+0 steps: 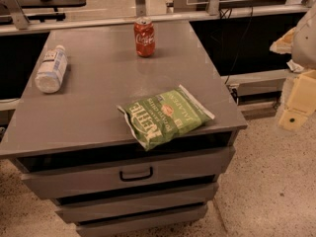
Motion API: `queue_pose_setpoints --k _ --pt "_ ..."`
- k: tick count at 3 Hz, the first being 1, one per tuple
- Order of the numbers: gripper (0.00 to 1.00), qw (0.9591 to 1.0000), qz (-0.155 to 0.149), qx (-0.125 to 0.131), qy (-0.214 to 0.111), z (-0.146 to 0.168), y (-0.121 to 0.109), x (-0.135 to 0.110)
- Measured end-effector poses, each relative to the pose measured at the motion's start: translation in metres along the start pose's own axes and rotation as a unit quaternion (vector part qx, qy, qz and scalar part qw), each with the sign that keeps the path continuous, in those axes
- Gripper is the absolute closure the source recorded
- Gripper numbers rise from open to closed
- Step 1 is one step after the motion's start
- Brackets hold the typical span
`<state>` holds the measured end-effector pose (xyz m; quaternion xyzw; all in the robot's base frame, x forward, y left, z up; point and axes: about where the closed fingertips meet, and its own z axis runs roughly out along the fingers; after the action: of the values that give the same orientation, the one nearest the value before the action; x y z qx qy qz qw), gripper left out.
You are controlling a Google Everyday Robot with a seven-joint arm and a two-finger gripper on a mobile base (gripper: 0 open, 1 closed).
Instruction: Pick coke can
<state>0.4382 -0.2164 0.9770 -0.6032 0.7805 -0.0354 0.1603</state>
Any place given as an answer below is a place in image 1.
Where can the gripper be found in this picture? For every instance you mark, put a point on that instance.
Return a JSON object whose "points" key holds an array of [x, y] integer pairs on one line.
{"points": [[305, 43]]}

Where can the bottom grey drawer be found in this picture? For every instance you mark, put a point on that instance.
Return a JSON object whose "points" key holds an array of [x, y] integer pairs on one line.
{"points": [[144, 221]]}

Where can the green kettle chips bag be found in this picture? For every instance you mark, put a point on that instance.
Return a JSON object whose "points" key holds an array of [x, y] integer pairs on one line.
{"points": [[158, 119]]}

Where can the top grey drawer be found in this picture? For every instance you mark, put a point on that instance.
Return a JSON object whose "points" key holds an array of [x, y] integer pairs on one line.
{"points": [[88, 179]]}

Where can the middle grey drawer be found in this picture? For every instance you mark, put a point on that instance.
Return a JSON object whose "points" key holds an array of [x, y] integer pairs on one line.
{"points": [[119, 206]]}

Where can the red coke can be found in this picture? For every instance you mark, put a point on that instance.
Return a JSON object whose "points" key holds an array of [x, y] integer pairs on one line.
{"points": [[144, 36]]}

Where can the black drawer handle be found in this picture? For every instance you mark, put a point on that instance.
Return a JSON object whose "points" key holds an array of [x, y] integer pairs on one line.
{"points": [[136, 176]]}

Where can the grey drawer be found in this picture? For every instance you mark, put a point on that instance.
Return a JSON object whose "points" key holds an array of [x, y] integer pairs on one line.
{"points": [[88, 179], [119, 206], [144, 221]]}

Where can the white plastic bottle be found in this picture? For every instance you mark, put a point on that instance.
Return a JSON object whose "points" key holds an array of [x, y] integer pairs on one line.
{"points": [[50, 74]]}

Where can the dark background table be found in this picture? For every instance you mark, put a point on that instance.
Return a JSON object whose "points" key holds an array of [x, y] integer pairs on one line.
{"points": [[49, 0]]}

